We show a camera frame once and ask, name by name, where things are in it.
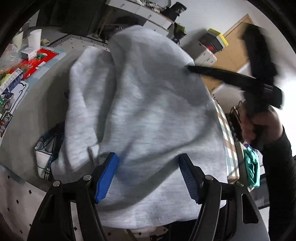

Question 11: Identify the person's right forearm black sleeve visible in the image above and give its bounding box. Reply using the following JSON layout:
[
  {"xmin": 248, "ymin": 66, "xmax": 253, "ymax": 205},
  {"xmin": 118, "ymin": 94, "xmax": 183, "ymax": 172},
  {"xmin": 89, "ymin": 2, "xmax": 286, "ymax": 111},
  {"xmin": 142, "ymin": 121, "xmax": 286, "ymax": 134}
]
[{"xmin": 262, "ymin": 132, "xmax": 295, "ymax": 240}]

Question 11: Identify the person's right hand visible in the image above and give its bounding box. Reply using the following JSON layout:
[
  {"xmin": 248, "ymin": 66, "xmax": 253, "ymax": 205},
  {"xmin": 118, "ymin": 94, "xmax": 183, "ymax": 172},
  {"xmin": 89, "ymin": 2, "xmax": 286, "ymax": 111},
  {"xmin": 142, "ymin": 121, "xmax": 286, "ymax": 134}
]
[{"xmin": 239, "ymin": 105, "xmax": 283, "ymax": 145}]

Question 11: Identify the wooden door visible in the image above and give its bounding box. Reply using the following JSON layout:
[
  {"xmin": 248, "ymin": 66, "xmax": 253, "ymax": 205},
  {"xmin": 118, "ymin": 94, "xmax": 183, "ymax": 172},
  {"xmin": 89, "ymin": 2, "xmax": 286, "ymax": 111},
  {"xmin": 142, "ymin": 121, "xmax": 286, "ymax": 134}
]
[{"xmin": 201, "ymin": 14, "xmax": 255, "ymax": 93}]

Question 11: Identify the checkered bed cover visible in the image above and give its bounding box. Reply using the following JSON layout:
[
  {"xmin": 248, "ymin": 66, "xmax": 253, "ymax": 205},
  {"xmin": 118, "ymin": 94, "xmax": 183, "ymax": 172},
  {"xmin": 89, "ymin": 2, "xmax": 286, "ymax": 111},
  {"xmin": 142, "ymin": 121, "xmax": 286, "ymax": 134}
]
[{"xmin": 213, "ymin": 100, "xmax": 240, "ymax": 184}]

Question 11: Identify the red flat box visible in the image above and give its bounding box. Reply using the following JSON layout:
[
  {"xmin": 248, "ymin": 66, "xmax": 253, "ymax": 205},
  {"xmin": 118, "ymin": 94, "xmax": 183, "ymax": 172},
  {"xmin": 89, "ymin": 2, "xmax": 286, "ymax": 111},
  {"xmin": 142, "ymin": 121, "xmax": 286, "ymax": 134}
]
[{"xmin": 9, "ymin": 48, "xmax": 59, "ymax": 80}]

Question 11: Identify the teal garment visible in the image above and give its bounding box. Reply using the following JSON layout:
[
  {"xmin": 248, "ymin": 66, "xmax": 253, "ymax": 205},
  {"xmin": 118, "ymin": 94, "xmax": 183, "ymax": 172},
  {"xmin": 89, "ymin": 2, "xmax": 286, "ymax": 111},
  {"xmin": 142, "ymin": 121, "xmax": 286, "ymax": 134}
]
[{"xmin": 243, "ymin": 147, "xmax": 261, "ymax": 188}]

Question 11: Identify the yellow lid shoe box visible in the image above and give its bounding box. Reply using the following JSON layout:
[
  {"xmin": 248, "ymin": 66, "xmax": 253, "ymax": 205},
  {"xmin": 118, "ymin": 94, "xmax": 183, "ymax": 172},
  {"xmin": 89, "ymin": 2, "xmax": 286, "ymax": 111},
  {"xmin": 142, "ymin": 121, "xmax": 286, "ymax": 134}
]
[{"xmin": 208, "ymin": 29, "xmax": 229, "ymax": 48}]

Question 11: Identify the wooden shoe rack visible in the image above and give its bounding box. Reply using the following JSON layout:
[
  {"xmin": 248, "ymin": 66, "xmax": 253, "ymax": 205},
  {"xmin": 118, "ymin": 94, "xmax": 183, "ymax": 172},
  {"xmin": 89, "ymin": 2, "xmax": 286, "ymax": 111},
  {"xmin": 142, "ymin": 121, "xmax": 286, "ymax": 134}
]
[{"xmin": 227, "ymin": 101, "xmax": 245, "ymax": 143}]

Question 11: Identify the light grey hoodie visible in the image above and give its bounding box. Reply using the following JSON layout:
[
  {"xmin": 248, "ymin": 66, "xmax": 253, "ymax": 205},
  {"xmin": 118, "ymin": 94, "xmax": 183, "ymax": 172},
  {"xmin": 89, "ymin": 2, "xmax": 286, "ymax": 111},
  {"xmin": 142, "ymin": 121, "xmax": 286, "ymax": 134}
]
[{"xmin": 51, "ymin": 26, "xmax": 227, "ymax": 229}]

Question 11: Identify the flower bouquet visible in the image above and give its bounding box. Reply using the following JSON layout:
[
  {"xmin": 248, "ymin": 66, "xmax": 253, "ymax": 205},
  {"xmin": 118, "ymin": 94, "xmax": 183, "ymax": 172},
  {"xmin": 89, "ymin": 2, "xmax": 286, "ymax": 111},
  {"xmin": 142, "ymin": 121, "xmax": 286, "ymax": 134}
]
[{"xmin": 172, "ymin": 23, "xmax": 187, "ymax": 44}]

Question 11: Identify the blue plaid cloth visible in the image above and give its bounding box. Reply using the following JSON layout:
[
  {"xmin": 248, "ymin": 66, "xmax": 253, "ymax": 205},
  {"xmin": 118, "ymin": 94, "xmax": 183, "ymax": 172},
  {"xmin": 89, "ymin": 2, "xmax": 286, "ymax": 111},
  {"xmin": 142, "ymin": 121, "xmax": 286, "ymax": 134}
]
[{"xmin": 34, "ymin": 121, "xmax": 65, "ymax": 181}]

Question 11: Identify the white paper cup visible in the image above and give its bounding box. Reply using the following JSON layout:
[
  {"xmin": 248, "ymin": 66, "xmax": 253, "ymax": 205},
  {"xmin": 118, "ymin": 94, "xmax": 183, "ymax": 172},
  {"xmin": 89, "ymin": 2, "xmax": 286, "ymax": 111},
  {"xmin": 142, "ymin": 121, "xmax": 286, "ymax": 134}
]
[{"xmin": 27, "ymin": 29, "xmax": 42, "ymax": 51}]

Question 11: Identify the white drawer desk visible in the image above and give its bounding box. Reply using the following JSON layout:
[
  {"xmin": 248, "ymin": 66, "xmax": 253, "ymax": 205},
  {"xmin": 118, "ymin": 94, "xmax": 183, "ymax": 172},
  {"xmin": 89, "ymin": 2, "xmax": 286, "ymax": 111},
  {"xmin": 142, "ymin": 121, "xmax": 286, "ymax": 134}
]
[{"xmin": 105, "ymin": 0, "xmax": 174, "ymax": 36}]

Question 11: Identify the black shoe box stack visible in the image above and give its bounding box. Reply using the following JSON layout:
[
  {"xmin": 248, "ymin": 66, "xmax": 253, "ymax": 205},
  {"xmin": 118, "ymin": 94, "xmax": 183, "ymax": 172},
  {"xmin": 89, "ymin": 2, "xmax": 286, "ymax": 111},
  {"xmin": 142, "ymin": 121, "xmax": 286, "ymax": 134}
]
[{"xmin": 199, "ymin": 33, "xmax": 223, "ymax": 54}]

